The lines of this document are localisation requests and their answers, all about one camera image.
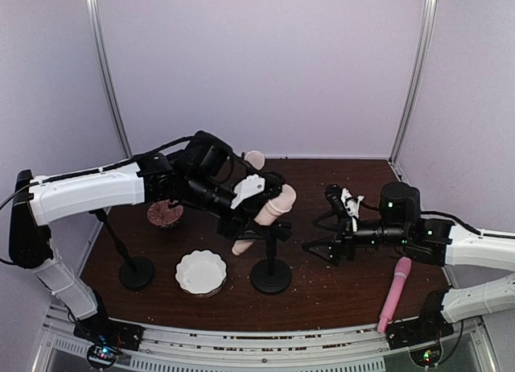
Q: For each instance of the tall black mic stand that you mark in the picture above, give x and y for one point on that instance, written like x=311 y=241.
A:
x=135 y=273
x=271 y=276

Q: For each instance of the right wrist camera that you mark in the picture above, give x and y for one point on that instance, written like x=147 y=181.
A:
x=344 y=204

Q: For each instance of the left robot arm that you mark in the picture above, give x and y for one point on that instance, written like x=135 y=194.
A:
x=205 y=174

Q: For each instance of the circuit board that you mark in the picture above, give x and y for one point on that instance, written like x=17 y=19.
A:
x=426 y=356
x=102 y=357

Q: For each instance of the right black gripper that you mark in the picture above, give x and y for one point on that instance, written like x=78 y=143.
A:
x=347 y=238

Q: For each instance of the aluminium frame post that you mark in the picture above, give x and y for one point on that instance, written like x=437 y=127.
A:
x=106 y=76
x=427 y=25

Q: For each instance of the right aluminium frame post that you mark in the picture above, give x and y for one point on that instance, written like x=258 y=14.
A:
x=427 y=25

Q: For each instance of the left circuit board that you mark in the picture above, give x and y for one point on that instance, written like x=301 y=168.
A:
x=102 y=357

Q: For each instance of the red patterned bowl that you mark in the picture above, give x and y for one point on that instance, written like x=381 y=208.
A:
x=165 y=214

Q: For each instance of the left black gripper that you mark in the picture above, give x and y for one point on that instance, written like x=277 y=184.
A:
x=249 y=210

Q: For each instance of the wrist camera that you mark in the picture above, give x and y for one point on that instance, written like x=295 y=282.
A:
x=253 y=185
x=344 y=204

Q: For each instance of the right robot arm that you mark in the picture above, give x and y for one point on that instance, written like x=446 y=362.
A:
x=429 y=237

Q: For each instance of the white scalloped dish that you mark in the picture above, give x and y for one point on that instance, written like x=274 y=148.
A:
x=201 y=273

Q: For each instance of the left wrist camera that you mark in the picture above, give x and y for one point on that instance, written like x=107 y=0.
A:
x=253 y=185

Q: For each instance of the left aluminium frame post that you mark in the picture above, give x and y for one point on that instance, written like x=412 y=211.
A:
x=106 y=76

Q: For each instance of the beige microphone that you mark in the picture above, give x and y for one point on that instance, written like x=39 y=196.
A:
x=257 y=159
x=270 y=212

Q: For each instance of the right circuit board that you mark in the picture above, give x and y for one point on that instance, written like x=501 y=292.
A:
x=426 y=356

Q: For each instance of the pink microphone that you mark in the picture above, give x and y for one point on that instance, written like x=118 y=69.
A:
x=400 y=275

